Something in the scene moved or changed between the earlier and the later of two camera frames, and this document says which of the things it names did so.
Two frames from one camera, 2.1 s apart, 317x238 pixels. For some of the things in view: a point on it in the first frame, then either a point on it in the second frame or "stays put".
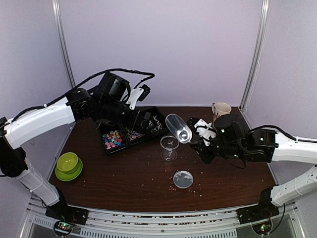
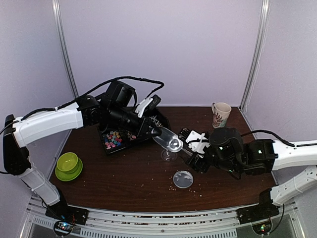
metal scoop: x=179 y=127 -> x=169 y=140
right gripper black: x=206 y=158 -> x=195 y=164
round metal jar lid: x=183 y=179 stays put
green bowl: x=67 y=162 stays put
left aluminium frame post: x=55 y=5 stays put
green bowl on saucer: x=65 y=176 stays put
